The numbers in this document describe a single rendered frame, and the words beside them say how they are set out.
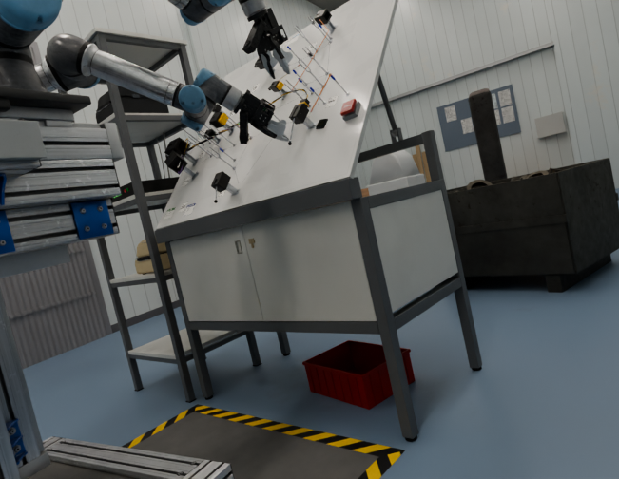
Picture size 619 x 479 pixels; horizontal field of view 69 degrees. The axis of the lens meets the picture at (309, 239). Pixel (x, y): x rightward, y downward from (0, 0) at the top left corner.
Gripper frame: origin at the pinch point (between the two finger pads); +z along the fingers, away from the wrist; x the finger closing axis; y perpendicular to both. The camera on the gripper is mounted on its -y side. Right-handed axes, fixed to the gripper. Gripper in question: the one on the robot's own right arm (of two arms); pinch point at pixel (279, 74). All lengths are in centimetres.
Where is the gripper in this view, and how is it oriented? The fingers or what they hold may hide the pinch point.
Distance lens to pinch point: 165.9
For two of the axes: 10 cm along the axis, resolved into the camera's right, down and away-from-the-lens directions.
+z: 4.1, 8.0, 4.4
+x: -6.5, -0.8, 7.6
